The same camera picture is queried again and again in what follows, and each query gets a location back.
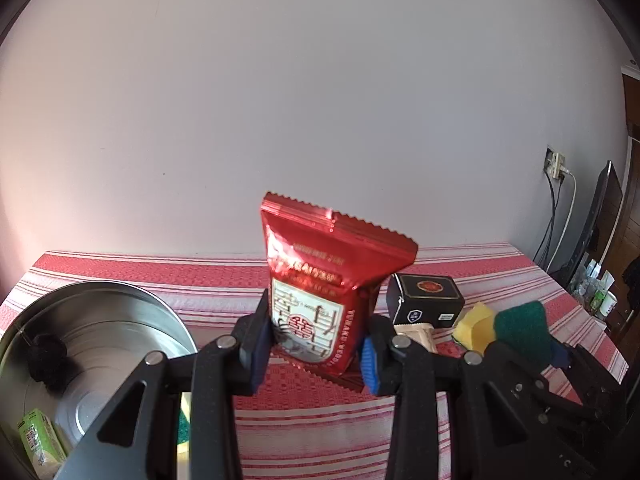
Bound green scouring sponge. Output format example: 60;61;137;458
494;301;553;372

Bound black knotted cloth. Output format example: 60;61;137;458
27;334;70;393

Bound beige snack packet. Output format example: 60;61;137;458
395;323;437;353

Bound black gift box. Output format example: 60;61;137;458
386;273;465;328

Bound red snack packet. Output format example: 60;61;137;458
260;193;418;392

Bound green yellow sponge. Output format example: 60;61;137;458
177;393;191;460

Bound bottles on shelf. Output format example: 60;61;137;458
574;259;617;321

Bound round metal tin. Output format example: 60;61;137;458
1;281;196;479

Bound black monitor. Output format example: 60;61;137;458
568;160;623;286

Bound red striped tablecloth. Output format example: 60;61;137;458
0;240;629;480

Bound black power cable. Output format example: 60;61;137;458
531;173;561;271

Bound white power cable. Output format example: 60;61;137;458
552;171;578;273

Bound wall power socket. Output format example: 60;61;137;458
544;148;567;180

